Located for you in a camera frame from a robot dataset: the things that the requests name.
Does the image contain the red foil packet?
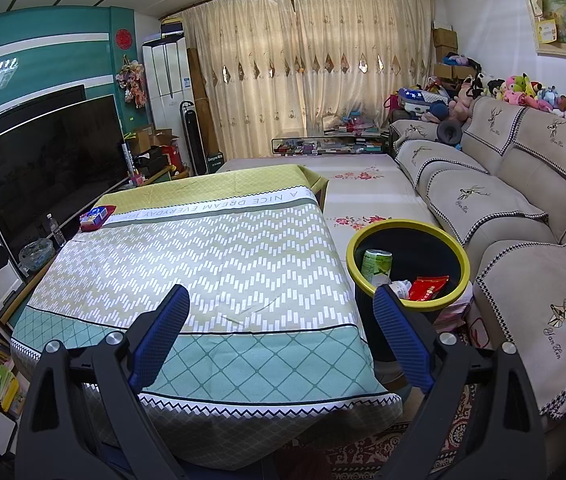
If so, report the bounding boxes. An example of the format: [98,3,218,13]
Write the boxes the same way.
[408,275,449,301]

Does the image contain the white tissue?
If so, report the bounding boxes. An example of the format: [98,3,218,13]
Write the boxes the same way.
[389,280,412,299]

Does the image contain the white green lotion bottle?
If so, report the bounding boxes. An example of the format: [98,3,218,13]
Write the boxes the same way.
[361,249,394,287]

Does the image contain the yellow rimmed dark trash bin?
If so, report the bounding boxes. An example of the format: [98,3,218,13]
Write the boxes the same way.
[346,219,470,362]

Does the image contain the clear water bottle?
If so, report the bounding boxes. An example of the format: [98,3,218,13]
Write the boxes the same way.
[47,214,66,248]

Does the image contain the patterned table cloth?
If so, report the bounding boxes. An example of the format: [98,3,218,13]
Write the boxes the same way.
[11,165,402,470]

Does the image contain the patterned red carpet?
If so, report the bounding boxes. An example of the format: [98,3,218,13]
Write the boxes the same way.
[274,386,476,479]

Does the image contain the red tray with tissue pack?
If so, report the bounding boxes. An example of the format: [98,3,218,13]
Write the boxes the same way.
[79,205,116,232]

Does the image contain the large black television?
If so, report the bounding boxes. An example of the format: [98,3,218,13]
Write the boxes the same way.
[0,96,128,260]

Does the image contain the floral floor mat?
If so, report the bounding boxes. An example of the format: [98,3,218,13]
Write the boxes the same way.
[217,153,439,261]

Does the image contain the beige sectional sofa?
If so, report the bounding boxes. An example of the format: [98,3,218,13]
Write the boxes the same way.
[389,94,566,456]

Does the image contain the black tower fan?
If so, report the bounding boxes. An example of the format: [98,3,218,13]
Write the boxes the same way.
[180,101,208,176]

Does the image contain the low glass shelf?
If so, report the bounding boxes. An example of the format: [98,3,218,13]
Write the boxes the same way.
[271,133,393,156]

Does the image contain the pile of plush toys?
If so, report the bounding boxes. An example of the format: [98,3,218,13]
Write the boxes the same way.
[390,64,566,150]

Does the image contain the beige curtains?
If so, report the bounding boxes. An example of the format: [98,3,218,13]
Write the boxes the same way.
[181,0,435,159]

